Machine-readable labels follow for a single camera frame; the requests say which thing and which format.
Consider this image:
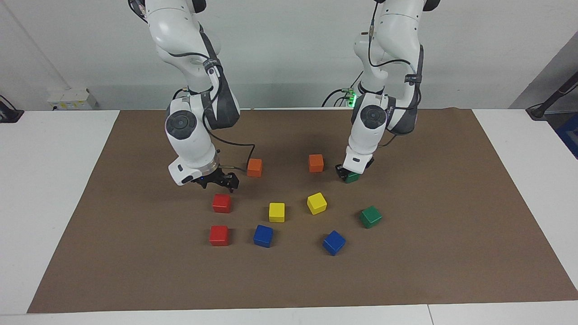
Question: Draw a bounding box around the red wooden block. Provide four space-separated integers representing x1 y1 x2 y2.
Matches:
212 193 232 214
209 225 230 247

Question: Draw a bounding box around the blue wooden block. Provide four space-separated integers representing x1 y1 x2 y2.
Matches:
253 224 274 248
322 230 347 256

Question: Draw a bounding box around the brown table mat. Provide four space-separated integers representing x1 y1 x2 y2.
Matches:
27 108 578 313

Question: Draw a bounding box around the black stand with pole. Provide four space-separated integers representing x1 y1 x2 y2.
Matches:
526 71 578 121

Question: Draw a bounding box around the blue box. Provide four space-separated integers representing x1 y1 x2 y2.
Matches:
556 113 578 159

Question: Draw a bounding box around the black clamp base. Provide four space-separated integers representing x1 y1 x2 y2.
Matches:
0 95 24 123

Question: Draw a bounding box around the black right arm gripper cable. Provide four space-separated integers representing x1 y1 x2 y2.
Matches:
167 50 256 172

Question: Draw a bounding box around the black arm gripper cable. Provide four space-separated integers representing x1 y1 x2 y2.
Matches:
167 50 256 172
366 0 423 149

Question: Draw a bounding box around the black base power cable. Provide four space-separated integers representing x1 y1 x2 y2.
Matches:
321 67 364 108

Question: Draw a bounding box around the black left arm gripper cable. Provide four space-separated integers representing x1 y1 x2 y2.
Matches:
366 0 423 149

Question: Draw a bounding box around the white wall socket box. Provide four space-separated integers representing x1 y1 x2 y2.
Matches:
47 88 98 111

